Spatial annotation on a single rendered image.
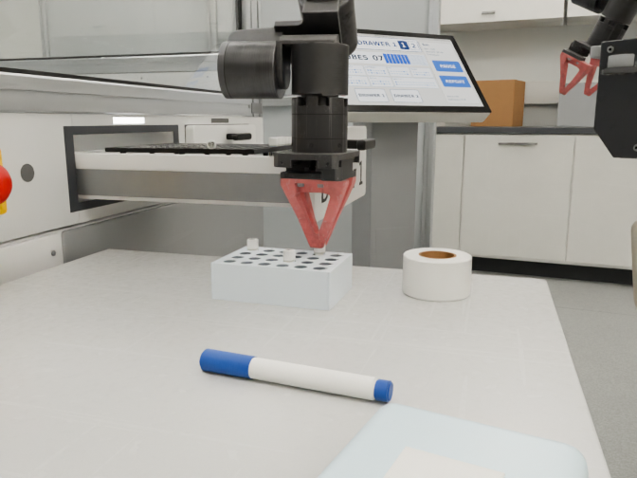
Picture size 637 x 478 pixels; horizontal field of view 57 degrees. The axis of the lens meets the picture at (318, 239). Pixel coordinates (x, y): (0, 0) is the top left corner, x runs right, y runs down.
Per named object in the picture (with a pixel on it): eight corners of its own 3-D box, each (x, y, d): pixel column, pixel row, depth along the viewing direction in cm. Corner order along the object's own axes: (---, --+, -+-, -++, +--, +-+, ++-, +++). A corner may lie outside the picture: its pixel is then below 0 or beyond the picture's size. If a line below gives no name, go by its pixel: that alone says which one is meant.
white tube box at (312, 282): (352, 287, 63) (352, 253, 62) (329, 311, 55) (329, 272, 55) (246, 278, 67) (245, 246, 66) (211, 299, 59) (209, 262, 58)
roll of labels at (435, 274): (424, 304, 57) (425, 265, 56) (391, 286, 64) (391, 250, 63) (483, 297, 60) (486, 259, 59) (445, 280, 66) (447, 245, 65)
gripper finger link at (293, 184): (279, 249, 60) (278, 157, 58) (300, 237, 67) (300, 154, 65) (343, 254, 58) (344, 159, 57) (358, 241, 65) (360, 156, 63)
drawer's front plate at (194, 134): (256, 173, 134) (255, 124, 132) (196, 187, 107) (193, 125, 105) (249, 173, 135) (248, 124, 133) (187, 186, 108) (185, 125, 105)
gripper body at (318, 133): (272, 172, 57) (271, 93, 55) (303, 165, 66) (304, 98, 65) (337, 174, 55) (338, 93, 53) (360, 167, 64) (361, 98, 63)
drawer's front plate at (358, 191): (365, 194, 96) (366, 125, 94) (314, 224, 69) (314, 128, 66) (354, 193, 96) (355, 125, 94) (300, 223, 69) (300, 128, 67)
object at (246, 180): (353, 186, 95) (353, 147, 93) (303, 208, 70) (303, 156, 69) (136, 179, 106) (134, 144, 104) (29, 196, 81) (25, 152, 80)
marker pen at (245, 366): (393, 397, 38) (394, 375, 38) (387, 409, 37) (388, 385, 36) (210, 365, 43) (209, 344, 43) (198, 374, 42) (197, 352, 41)
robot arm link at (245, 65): (342, -31, 59) (350, 38, 66) (231, -28, 61) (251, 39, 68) (328, 53, 53) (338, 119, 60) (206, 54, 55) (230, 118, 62)
